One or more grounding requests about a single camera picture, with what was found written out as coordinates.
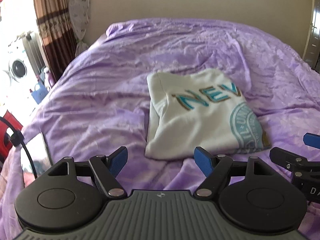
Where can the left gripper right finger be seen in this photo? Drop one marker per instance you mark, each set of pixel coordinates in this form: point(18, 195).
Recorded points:
point(216, 169)

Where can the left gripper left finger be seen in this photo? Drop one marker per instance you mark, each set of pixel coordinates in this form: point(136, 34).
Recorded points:
point(105, 170)

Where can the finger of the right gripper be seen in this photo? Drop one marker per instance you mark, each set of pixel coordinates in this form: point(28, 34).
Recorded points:
point(312, 140)
point(283, 158)

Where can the white Nevada sweatshirt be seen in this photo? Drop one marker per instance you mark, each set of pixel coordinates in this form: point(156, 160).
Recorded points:
point(205, 109)

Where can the silver smartphone on bed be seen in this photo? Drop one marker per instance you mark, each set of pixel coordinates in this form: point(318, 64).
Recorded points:
point(39, 153)

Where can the blue detergent bottle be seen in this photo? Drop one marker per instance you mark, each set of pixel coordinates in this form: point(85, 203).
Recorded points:
point(39, 92)

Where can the purple bottle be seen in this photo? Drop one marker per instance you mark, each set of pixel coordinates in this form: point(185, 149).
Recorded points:
point(48, 78)

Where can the red bag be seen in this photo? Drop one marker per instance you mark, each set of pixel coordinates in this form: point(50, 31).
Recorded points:
point(6, 145)

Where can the white washing machine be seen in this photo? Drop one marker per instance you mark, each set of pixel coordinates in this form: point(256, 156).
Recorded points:
point(17, 75)

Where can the grey suitcase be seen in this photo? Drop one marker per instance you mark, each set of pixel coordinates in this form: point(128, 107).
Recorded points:
point(33, 52)

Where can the brown striped curtain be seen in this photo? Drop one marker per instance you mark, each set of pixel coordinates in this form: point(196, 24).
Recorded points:
point(56, 33)

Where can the white patterned tied curtain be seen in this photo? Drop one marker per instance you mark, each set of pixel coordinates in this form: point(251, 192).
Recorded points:
point(78, 12)

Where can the wooden door frame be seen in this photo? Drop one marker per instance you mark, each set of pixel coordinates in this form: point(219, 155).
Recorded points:
point(311, 51)

